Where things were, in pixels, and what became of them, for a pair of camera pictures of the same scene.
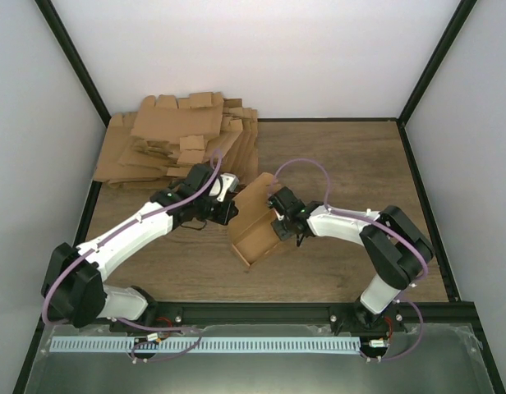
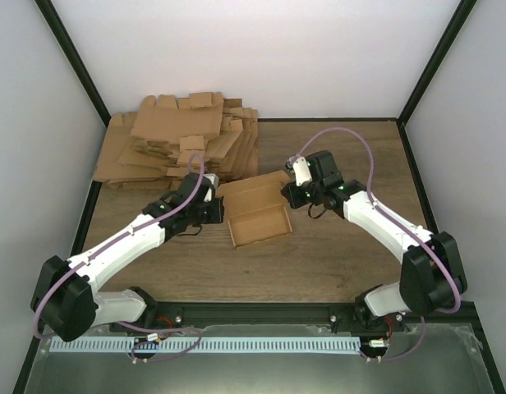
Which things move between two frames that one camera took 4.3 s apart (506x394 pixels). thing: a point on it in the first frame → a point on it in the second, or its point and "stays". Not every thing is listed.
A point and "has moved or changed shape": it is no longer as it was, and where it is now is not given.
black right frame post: [457, 23] stays
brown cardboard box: [252, 234] has moved or changed shape
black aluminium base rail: [442, 314] stays
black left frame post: [75, 57] stays
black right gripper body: [283, 234] → [297, 202]
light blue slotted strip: [207, 345] stays
